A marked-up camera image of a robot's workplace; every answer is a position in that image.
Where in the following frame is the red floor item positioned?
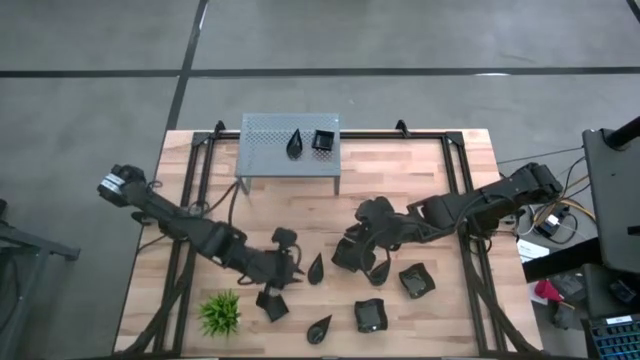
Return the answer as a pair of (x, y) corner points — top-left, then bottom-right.
(533, 278), (566, 304)

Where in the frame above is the small black square plate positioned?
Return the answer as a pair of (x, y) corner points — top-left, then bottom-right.
(310, 129), (336, 153)

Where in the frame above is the green artificial plant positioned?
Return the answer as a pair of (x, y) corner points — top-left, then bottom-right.
(198, 288), (242, 339)

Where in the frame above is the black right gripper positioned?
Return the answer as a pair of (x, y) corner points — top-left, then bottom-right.
(332, 227), (394, 287)

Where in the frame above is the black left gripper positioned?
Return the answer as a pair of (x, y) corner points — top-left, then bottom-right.
(249, 227), (304, 307)

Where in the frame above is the black desk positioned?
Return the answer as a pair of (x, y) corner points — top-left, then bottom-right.
(582, 115), (640, 275)

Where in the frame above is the black backlit keyboard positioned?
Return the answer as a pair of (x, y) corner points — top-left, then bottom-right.
(588, 314), (640, 360)

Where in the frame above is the black yellow cable bundle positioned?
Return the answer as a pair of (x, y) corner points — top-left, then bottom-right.
(497, 144), (599, 246)

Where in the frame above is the white paper sheet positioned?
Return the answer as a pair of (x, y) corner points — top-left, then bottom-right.
(517, 238), (551, 264)

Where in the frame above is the black wavy square bowl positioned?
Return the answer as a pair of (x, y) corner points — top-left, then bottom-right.
(353, 298), (389, 334)
(398, 262), (437, 300)

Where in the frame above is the grey perforated metal shelf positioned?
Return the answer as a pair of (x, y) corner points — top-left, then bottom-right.
(234, 112), (343, 196)

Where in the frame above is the white blue power device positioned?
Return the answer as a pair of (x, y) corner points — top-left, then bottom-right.
(532, 212), (571, 240)

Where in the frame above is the black desk beam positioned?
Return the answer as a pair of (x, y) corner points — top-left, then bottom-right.
(521, 237), (604, 283)

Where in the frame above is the grey metal stand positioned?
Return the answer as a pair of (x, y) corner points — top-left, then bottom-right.
(0, 199), (81, 360)

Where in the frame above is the black teardrop mini plate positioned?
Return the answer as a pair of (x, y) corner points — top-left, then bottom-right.
(306, 252), (325, 287)
(285, 128), (305, 161)
(306, 314), (333, 346)

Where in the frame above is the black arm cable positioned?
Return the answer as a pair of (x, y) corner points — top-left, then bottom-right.
(227, 179), (242, 226)

